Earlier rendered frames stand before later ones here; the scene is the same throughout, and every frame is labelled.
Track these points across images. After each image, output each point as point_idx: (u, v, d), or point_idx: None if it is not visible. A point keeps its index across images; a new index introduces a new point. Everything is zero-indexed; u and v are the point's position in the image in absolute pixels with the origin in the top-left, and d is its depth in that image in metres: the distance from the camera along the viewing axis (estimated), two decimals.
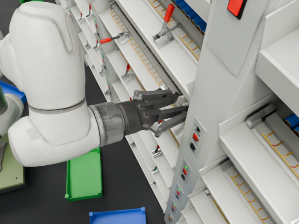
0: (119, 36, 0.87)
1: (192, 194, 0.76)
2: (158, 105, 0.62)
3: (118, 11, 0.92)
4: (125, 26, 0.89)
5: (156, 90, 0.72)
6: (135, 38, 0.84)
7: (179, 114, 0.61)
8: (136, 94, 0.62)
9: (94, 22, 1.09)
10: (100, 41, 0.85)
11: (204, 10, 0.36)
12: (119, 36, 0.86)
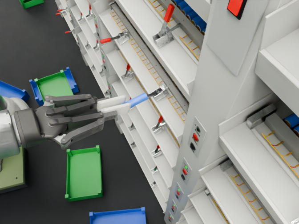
0: (119, 36, 0.87)
1: (192, 194, 0.76)
2: (71, 112, 0.55)
3: (118, 11, 0.92)
4: (125, 26, 0.89)
5: (156, 90, 0.72)
6: (135, 38, 0.84)
7: (93, 122, 0.54)
8: (46, 99, 0.55)
9: (94, 22, 1.09)
10: (100, 41, 0.85)
11: (204, 10, 0.36)
12: (119, 36, 0.86)
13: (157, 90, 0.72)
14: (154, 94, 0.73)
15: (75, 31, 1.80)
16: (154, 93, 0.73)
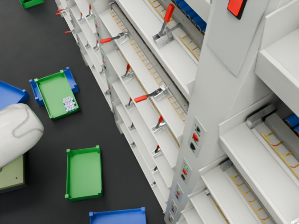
0: (119, 36, 0.87)
1: (192, 194, 0.76)
2: None
3: (118, 11, 0.92)
4: (125, 26, 0.89)
5: (156, 90, 0.72)
6: (135, 38, 0.84)
7: None
8: None
9: (94, 22, 1.09)
10: (100, 41, 0.85)
11: (204, 10, 0.36)
12: (119, 36, 0.86)
13: (157, 90, 0.72)
14: (154, 94, 0.73)
15: (75, 31, 1.80)
16: (154, 93, 0.73)
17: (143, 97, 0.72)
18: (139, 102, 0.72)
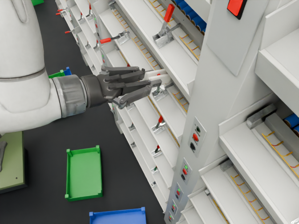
0: (119, 36, 0.87)
1: (192, 194, 0.76)
2: (126, 88, 0.64)
3: (120, 10, 0.92)
4: (128, 24, 0.89)
5: None
6: (138, 35, 0.84)
7: None
8: (118, 106, 0.61)
9: (94, 22, 1.09)
10: (100, 41, 0.85)
11: (204, 10, 0.36)
12: (119, 36, 0.86)
13: None
14: (159, 89, 0.73)
15: (75, 31, 1.80)
16: (159, 90, 0.73)
17: None
18: None
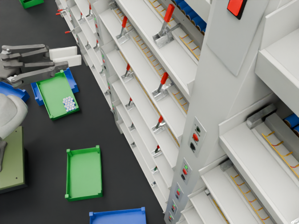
0: (121, 35, 0.87)
1: (192, 194, 0.76)
2: (28, 68, 0.63)
3: None
4: (130, 23, 0.89)
5: None
6: (140, 34, 0.84)
7: None
8: (14, 85, 0.60)
9: (94, 22, 1.09)
10: (126, 17, 0.82)
11: (204, 10, 0.36)
12: (123, 35, 0.87)
13: None
14: (160, 89, 0.73)
15: (75, 31, 1.80)
16: (159, 90, 0.73)
17: (165, 80, 0.70)
18: (165, 78, 0.69)
